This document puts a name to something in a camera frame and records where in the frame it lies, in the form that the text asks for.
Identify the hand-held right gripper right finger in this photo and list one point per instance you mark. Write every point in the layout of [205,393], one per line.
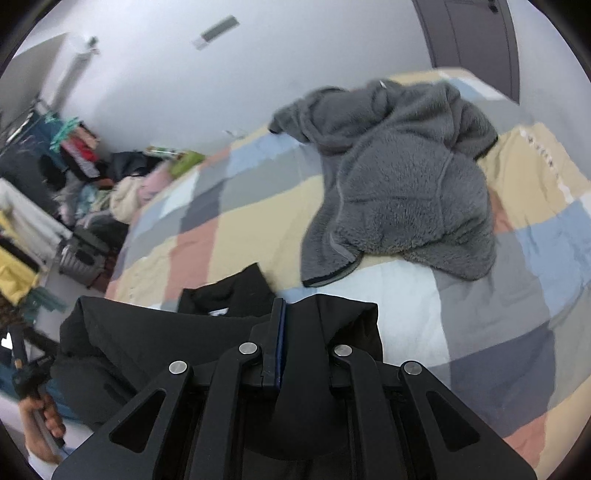
[364,383]

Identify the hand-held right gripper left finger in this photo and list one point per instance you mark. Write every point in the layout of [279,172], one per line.
[278,341]

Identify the black puffer jacket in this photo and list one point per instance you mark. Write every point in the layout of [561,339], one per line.
[138,332]

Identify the person's left forearm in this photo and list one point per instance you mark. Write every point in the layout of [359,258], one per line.
[44,464]

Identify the metal clothes rack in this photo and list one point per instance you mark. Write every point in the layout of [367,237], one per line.
[23,120]

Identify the person's left hand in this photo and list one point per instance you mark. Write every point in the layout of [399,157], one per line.
[48,415]

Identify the yellow fleece robe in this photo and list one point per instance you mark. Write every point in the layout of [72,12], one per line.
[16,272]

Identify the silver suitcase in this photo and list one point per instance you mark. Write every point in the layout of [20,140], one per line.
[78,261]

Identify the bed with patchwork cover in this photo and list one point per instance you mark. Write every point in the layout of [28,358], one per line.
[485,323]

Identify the white fleece robe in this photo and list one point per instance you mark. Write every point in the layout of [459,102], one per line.
[27,217]

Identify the cream plush blanket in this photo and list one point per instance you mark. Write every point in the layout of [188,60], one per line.
[127,198]

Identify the green cushion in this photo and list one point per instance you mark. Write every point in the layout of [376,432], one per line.
[187,162]

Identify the pink pillow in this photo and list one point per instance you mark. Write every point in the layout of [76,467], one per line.
[154,182]

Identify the grey fleece jacket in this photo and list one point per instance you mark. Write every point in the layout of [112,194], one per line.
[406,184]

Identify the black bag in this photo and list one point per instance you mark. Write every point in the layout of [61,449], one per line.
[131,164]

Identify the teal clip hanger with laundry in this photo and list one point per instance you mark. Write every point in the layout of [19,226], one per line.
[74,143]

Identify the white air conditioner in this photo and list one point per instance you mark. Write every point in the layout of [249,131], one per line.
[76,69]

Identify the grey door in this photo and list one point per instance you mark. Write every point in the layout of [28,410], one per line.
[471,41]

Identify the grey white wall panel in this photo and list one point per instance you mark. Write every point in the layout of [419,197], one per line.
[214,32]

